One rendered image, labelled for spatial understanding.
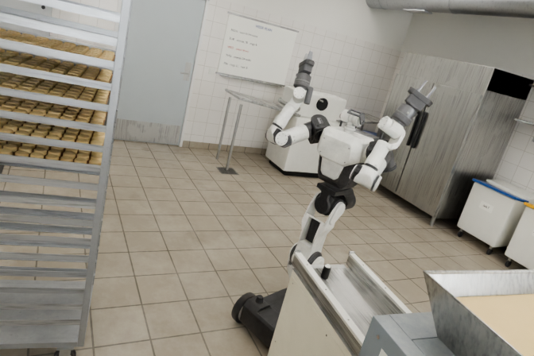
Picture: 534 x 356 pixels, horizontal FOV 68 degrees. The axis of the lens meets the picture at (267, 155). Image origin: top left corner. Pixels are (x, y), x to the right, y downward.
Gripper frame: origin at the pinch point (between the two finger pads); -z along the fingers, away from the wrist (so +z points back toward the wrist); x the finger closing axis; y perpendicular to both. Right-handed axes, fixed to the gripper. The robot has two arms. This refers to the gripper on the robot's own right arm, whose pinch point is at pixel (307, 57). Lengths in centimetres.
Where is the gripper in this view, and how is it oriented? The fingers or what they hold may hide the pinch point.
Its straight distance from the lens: 232.5
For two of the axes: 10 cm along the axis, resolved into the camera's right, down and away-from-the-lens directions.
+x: 3.5, -0.5, -9.3
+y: -9.0, -2.7, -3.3
